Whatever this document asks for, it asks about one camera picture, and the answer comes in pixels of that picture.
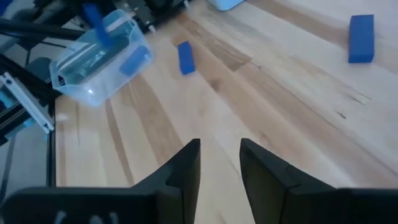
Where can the silver aluminium bar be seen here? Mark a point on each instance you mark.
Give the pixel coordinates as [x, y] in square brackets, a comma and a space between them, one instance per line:
[28, 102]

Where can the clear plastic bin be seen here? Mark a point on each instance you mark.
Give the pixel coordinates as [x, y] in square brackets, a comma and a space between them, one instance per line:
[93, 90]

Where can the black table frame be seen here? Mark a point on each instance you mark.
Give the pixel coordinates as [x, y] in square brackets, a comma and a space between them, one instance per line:
[31, 29]

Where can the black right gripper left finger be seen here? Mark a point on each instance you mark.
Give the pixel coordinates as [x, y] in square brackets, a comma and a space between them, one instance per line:
[93, 205]

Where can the purple rectangular block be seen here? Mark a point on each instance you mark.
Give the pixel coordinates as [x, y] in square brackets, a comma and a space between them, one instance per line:
[133, 60]
[186, 57]
[98, 25]
[360, 39]

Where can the white plastic bin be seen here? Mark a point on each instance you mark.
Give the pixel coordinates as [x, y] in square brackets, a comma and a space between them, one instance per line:
[225, 3]

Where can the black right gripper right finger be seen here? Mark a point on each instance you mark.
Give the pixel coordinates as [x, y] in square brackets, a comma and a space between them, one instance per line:
[311, 205]

